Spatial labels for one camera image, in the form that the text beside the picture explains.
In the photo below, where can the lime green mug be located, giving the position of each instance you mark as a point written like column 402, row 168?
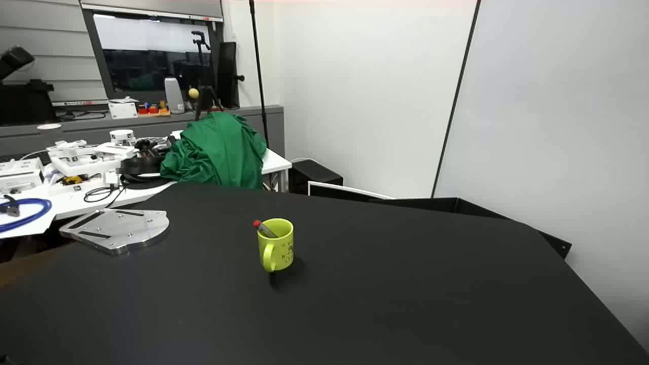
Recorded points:
column 275, row 245

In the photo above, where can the green cloth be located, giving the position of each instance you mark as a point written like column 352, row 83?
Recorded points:
column 215, row 152

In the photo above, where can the black vertical pole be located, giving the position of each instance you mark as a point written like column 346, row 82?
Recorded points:
column 255, row 67

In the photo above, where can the black slanted pole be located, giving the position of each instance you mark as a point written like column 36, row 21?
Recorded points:
column 457, row 94

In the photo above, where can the yellow ball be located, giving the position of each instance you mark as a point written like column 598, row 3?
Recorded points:
column 193, row 94

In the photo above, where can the black tripod stand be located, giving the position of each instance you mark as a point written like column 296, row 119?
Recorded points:
column 203, row 67

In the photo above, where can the red small objects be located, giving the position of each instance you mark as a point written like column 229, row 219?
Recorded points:
column 153, row 107

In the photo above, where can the white cup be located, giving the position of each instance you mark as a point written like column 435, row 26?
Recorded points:
column 122, row 137

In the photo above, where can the grey metal plate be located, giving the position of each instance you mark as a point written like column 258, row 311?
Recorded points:
column 113, row 228

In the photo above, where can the small white box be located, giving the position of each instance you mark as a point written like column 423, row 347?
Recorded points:
column 122, row 107

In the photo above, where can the white plastic equipment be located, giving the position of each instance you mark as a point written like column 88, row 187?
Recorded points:
column 84, row 156

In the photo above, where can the grey counter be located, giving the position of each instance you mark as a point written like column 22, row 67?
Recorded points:
column 88, row 130

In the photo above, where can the white cluttered table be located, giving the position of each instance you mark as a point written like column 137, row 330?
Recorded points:
column 68, row 196

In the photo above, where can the white flat device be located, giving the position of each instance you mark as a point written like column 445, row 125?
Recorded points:
column 17, row 176

